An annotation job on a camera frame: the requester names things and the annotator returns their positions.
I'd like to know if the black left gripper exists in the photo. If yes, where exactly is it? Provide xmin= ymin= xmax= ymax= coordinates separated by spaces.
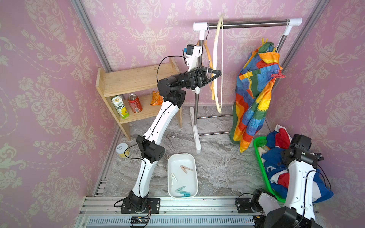
xmin=167 ymin=69 xmax=218 ymax=95

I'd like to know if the wooden clothes hanger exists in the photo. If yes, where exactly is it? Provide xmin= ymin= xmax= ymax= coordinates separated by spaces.
xmin=199 ymin=31 xmax=215 ymax=100

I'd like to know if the cream white clothes hanger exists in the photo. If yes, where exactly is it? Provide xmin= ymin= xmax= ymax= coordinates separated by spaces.
xmin=213 ymin=13 xmax=226 ymax=114

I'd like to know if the rainbow striped jacket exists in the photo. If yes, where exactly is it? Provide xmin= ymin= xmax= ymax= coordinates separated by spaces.
xmin=230 ymin=41 xmax=282 ymax=153

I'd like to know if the red clothespin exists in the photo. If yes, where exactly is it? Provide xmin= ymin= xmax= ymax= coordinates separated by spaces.
xmin=271 ymin=73 xmax=286 ymax=78

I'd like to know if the pink clothespin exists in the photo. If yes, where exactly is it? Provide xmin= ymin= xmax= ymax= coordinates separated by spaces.
xmin=180 ymin=165 xmax=194 ymax=174

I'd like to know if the white clothespin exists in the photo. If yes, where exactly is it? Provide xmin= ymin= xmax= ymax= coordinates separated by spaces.
xmin=171 ymin=173 xmax=178 ymax=187

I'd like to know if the blue red white jacket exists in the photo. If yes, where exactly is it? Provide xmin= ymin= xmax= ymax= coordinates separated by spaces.
xmin=259 ymin=125 xmax=334 ymax=203

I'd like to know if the teal green clothespin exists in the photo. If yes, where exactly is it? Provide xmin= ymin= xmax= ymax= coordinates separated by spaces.
xmin=175 ymin=186 xmax=187 ymax=194

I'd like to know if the blue clothespin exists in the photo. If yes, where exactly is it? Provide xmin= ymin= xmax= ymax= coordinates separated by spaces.
xmin=179 ymin=192 xmax=191 ymax=197

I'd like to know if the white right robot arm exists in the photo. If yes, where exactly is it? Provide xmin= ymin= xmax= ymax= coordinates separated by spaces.
xmin=250 ymin=135 xmax=321 ymax=228

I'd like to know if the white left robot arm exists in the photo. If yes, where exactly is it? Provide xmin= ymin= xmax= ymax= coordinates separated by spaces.
xmin=127 ymin=66 xmax=222 ymax=211

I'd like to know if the metal clothes rack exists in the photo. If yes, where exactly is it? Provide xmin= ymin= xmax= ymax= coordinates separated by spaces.
xmin=190 ymin=18 xmax=302 ymax=153

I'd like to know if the orange snack bag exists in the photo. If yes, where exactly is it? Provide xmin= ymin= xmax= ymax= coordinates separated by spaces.
xmin=150 ymin=91 xmax=163 ymax=106

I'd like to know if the red soda can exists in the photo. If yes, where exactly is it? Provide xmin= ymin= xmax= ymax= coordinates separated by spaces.
xmin=128 ymin=94 xmax=143 ymax=113

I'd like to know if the green plastic basket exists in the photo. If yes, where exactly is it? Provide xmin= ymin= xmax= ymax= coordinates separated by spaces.
xmin=253 ymin=136 xmax=285 ymax=203

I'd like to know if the green white juice carton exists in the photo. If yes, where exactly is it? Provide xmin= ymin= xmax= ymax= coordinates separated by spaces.
xmin=111 ymin=96 xmax=129 ymax=119

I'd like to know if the white plastic tray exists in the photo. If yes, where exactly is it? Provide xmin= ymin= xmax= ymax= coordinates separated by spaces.
xmin=168 ymin=154 xmax=199 ymax=199

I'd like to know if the small circuit board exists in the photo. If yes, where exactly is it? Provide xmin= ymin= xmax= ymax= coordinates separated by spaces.
xmin=131 ymin=217 xmax=150 ymax=226

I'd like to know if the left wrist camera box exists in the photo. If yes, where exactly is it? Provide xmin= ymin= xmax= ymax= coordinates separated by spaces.
xmin=184 ymin=44 xmax=202 ymax=71

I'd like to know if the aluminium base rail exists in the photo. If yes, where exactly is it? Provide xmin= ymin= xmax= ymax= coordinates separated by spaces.
xmin=75 ymin=195 xmax=264 ymax=228

